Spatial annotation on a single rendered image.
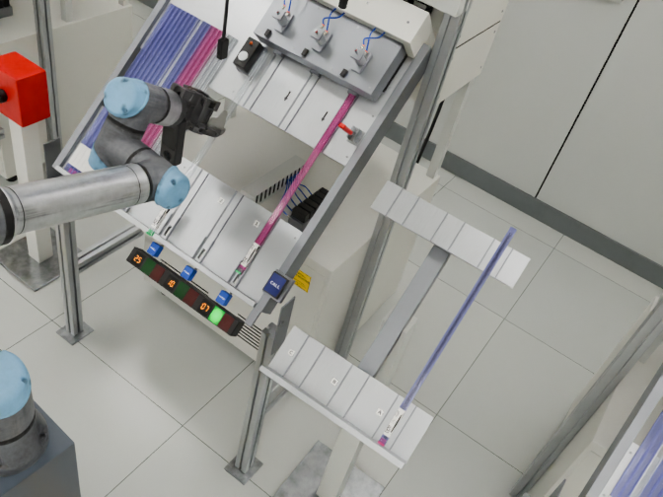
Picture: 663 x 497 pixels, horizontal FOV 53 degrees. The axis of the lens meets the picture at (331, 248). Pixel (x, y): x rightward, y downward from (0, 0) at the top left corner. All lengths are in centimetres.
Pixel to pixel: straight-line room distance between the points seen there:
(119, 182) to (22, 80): 96
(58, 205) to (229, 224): 55
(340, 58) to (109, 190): 64
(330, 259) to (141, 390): 79
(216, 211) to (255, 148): 59
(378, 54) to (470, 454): 136
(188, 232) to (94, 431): 79
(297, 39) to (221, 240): 50
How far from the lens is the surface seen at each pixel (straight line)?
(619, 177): 317
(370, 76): 152
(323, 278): 180
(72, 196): 113
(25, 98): 213
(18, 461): 146
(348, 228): 191
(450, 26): 156
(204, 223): 160
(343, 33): 158
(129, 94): 129
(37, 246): 254
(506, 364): 261
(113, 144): 132
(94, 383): 226
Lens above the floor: 184
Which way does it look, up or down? 42 degrees down
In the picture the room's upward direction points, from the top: 15 degrees clockwise
